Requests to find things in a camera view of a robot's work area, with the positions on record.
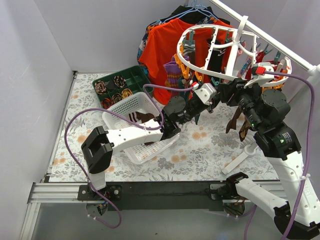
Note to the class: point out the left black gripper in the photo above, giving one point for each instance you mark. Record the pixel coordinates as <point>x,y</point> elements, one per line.
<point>208,105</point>

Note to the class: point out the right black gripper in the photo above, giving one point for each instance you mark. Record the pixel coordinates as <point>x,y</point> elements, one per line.
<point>233,92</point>

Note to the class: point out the plain dark brown sock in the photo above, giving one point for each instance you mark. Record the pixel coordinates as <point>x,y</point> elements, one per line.
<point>232,124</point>

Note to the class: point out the white sock clip hanger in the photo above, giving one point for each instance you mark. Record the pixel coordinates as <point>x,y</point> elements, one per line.
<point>233,42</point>

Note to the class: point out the brown argyle sock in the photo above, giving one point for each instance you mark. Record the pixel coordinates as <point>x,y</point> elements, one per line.
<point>244,130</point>

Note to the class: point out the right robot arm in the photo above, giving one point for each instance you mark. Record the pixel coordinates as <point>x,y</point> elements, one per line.
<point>297,216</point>

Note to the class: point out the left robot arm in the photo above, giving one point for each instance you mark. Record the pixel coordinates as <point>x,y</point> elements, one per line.
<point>101,144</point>

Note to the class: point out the black striped sock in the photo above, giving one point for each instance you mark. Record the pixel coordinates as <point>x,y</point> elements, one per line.
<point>216,59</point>

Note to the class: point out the purple yellow sock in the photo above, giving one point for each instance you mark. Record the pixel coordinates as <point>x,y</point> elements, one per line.
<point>174,75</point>

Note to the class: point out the floral table mat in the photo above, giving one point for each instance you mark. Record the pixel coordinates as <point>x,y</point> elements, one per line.
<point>201,152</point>

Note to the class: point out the brown striped-cuff sock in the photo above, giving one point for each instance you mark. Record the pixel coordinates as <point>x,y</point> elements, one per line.
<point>189,49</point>

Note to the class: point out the white plastic basket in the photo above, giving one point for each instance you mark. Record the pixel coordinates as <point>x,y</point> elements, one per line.
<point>138,102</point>

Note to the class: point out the orange t-shirt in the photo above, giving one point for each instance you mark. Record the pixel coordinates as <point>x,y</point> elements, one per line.
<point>162,45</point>

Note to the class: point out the dark patterned shirt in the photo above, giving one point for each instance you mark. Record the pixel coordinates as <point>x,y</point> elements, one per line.
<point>143,44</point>

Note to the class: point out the green divided organizer tray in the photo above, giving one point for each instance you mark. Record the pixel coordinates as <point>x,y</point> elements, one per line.
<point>117,86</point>

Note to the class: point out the white clothes rack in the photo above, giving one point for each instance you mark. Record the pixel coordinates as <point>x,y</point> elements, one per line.
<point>292,27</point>

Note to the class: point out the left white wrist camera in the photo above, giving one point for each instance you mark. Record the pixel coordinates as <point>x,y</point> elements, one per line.
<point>205,93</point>

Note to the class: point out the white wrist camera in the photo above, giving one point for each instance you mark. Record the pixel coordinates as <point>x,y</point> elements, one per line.
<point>261,74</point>
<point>205,93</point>

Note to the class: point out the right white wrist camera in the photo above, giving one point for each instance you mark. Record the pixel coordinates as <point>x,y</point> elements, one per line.
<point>261,74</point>

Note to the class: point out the blue wire hanger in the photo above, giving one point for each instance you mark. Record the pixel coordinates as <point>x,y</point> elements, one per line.
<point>190,14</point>

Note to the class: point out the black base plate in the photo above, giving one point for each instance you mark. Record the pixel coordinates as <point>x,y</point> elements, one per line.
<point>167,195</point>

